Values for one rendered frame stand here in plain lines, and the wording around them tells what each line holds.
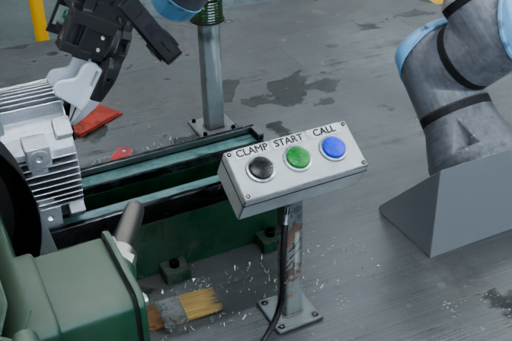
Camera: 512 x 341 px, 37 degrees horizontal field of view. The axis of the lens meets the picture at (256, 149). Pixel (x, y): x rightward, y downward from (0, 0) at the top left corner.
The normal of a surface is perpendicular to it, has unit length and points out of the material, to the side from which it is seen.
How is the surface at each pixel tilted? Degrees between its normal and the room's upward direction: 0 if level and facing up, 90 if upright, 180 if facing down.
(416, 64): 72
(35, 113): 88
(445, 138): 58
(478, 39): 89
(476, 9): 77
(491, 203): 90
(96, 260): 0
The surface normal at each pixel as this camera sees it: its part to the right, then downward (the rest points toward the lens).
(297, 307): 0.44, 0.46
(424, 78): -0.75, 0.22
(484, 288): -0.02, -0.85
